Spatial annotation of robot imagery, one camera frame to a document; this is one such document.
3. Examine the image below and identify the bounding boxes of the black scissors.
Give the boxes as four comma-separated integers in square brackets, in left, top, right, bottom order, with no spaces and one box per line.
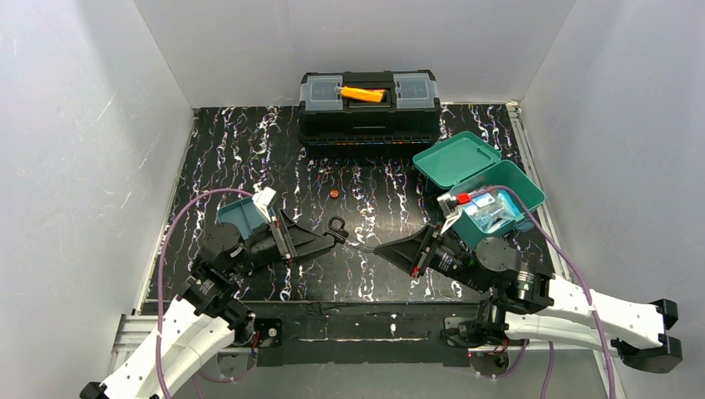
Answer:
[324,216,376,254]

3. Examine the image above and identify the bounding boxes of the large blue white packet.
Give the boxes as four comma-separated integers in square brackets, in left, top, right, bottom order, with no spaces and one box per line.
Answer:
[472,190,520,234]

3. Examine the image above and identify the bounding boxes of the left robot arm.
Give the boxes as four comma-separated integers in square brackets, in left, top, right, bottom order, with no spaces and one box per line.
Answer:
[79,210,349,398]

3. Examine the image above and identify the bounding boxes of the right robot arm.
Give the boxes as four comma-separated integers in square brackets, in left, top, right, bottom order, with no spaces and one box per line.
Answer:
[373,225,683,373]

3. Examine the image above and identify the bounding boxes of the green medicine box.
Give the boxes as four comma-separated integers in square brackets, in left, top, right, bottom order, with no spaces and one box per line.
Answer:
[412,131,545,248]

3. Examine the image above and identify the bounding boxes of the black toolbox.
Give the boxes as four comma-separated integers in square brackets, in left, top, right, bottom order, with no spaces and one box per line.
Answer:
[298,70,441,148]

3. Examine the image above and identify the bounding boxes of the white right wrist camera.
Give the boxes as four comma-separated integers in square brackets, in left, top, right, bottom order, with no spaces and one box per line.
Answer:
[436,192,471,234]

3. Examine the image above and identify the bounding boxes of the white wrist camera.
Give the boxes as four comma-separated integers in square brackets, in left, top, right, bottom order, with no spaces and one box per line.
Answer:
[436,192,471,234]
[252,187,277,223]

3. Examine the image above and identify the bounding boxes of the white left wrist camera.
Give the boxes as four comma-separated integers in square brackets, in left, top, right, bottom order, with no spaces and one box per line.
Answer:
[252,187,277,223]

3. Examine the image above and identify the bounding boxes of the aluminium rail frame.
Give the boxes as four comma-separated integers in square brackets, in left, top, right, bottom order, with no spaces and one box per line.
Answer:
[104,101,629,399]

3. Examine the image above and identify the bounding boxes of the orange toolbox handle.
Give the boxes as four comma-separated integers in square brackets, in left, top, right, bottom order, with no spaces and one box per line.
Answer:
[338,86,386,103]

